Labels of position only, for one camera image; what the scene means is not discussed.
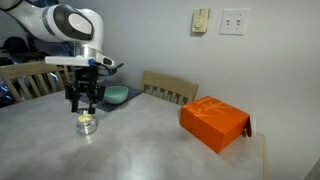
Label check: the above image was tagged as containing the silver round container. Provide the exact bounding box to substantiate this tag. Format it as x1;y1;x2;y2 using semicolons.
76;114;98;135

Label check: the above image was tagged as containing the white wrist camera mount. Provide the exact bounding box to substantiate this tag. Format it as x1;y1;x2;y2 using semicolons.
45;55;115;67

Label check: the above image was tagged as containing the beige wall thermostat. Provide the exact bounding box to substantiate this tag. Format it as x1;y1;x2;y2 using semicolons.
192;8;210;33

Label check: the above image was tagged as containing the orange cardboard box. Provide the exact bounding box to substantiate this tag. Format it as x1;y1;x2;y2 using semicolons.
180;96;252;153

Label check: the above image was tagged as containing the dark blue placemat cloth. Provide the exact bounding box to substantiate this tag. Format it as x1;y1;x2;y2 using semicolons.
97;80;142;112

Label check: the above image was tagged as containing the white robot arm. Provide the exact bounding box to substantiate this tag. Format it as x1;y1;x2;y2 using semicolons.
0;0;114;114

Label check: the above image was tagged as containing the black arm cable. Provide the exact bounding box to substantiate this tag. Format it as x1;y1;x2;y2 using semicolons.
89;59;125;76

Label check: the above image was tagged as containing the white double light switch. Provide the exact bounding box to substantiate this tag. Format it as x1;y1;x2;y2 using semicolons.
219;8;250;36

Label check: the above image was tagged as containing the wooden chair at table end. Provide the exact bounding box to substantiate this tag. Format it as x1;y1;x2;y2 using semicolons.
0;61;71;103

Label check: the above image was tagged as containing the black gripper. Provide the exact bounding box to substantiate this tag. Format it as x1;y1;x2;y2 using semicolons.
65;66;100;114

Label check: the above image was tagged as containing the wooden chair by wall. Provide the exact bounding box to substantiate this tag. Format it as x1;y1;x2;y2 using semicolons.
141;71;199;105

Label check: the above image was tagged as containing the mint green bowl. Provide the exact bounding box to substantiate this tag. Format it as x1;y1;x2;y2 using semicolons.
103;86;129;104

